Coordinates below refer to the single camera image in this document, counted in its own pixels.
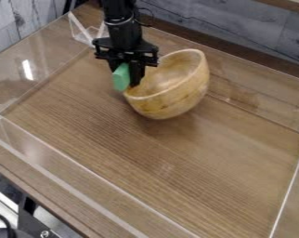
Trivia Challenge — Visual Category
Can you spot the black cable bottom left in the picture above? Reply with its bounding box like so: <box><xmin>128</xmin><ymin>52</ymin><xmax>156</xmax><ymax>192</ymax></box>
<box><xmin>0</xmin><ymin>210</ymin><xmax>31</xmax><ymax>238</ymax></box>

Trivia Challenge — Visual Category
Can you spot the green rectangular stick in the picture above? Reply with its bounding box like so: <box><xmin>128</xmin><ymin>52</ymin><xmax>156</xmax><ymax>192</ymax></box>
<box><xmin>113</xmin><ymin>63</ymin><xmax>131</xmax><ymax>91</ymax></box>

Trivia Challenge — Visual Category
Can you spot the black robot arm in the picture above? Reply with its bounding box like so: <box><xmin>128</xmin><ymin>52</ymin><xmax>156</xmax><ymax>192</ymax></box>
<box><xmin>92</xmin><ymin>0</ymin><xmax>159</xmax><ymax>87</ymax></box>

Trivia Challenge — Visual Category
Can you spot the clear acrylic corner bracket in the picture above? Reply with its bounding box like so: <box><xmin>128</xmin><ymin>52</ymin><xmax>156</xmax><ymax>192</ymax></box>
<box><xmin>68</xmin><ymin>12</ymin><xmax>109</xmax><ymax>47</ymax></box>

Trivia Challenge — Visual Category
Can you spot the round wooden bowl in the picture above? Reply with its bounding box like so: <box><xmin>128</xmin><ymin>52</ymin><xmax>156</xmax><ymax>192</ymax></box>
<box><xmin>124</xmin><ymin>48</ymin><xmax>211</xmax><ymax>120</ymax></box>

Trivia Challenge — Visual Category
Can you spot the black table leg bracket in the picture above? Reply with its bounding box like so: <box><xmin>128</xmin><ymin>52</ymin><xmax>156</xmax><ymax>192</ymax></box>
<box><xmin>17</xmin><ymin>196</ymin><xmax>61</xmax><ymax>238</ymax></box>

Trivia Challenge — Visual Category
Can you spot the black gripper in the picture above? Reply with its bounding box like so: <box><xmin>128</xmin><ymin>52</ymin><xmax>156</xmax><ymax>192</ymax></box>
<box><xmin>93</xmin><ymin>20</ymin><xmax>159</xmax><ymax>87</ymax></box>

